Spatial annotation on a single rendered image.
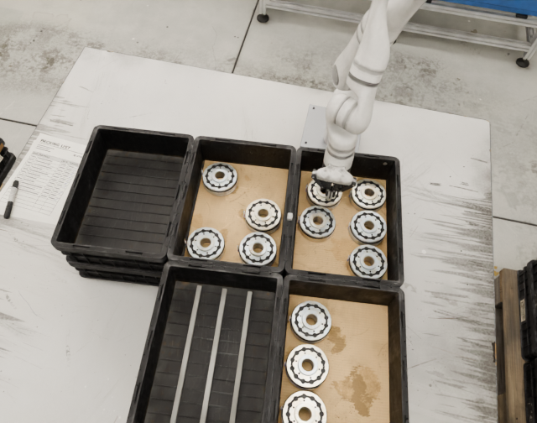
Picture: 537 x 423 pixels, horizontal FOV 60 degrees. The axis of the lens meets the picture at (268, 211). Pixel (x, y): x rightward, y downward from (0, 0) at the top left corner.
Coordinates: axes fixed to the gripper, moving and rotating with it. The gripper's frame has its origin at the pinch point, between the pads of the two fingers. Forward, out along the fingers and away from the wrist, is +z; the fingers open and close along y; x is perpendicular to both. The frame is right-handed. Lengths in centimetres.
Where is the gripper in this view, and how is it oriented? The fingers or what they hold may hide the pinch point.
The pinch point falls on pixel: (331, 192)
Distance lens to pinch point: 133.4
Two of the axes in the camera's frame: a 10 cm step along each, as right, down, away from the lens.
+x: -2.4, 8.1, -5.4
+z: -0.2, 5.5, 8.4
